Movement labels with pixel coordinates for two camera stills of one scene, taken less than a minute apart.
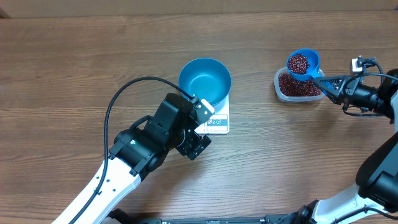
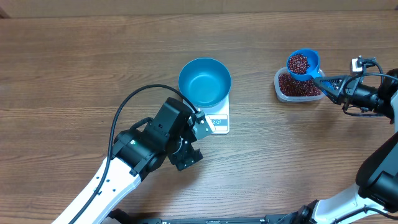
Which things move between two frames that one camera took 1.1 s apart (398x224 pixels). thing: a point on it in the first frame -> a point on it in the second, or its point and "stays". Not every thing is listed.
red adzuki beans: [289, 86] stays
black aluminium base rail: [302, 215] stays
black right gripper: [346, 85] stays
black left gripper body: [193, 145] -> [183, 155]
